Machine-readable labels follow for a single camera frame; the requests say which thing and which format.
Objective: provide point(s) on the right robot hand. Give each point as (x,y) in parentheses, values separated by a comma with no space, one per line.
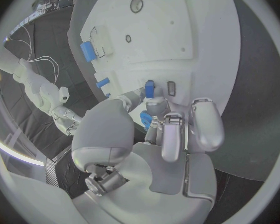
(65,119)

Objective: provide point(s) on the blue block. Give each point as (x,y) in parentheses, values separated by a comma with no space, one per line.
(149,88)

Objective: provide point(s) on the blue short cylinder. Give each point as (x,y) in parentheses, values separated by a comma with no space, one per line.
(88,51)

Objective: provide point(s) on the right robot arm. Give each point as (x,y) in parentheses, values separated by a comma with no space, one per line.
(34,84)

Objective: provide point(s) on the white task board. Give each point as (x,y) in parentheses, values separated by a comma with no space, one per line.
(158,56)

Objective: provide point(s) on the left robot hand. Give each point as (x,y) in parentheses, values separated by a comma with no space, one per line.
(135,171)

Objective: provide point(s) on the blue gear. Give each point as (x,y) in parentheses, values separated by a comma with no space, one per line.
(145,118)

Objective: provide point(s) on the small blue peg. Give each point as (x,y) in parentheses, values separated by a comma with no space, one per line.
(108,95)

